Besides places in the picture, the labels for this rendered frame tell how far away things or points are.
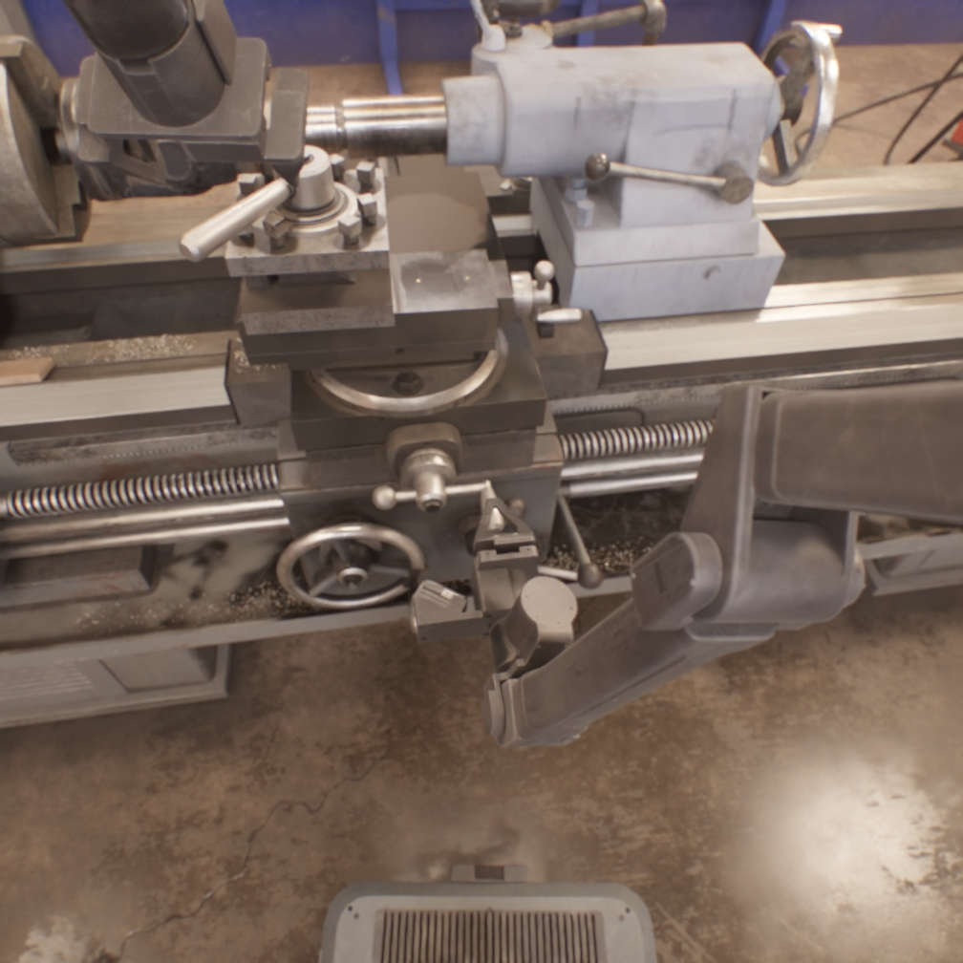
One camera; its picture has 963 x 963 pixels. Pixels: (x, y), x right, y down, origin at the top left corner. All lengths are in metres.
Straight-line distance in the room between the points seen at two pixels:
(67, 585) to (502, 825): 0.95
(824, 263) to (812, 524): 1.26
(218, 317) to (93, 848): 1.06
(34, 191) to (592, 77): 0.73
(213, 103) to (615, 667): 0.44
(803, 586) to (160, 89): 0.44
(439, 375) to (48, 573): 0.84
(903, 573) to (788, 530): 1.67
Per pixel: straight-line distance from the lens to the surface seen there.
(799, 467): 0.37
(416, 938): 1.32
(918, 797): 1.89
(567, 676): 0.61
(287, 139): 0.51
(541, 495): 1.08
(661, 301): 1.21
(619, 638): 0.53
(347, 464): 0.96
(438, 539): 1.13
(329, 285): 0.87
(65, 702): 1.86
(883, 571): 2.07
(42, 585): 1.48
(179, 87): 0.48
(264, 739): 1.71
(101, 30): 0.45
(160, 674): 1.71
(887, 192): 1.70
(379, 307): 0.83
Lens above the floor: 1.57
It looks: 51 degrees down
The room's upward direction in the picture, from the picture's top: 2 degrees clockwise
